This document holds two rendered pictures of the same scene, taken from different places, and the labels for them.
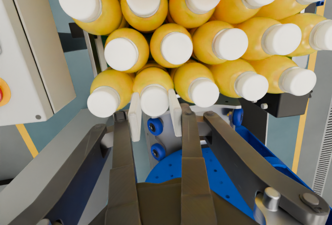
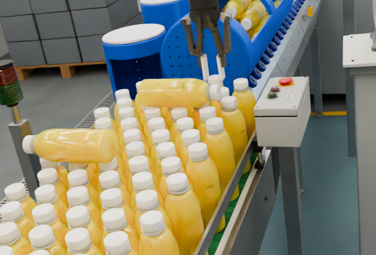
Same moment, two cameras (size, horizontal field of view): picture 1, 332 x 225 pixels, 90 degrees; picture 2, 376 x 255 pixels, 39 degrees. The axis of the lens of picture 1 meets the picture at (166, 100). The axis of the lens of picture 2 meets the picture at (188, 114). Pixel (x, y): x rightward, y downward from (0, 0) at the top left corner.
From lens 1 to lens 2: 1.31 m
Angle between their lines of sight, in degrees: 47
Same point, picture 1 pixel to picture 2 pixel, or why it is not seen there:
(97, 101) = (241, 81)
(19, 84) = (271, 84)
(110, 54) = (225, 89)
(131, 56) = not seen: hidden behind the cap
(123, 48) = not seen: hidden behind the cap
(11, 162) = not seen: outside the picture
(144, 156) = (334, 216)
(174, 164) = (227, 84)
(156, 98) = (212, 78)
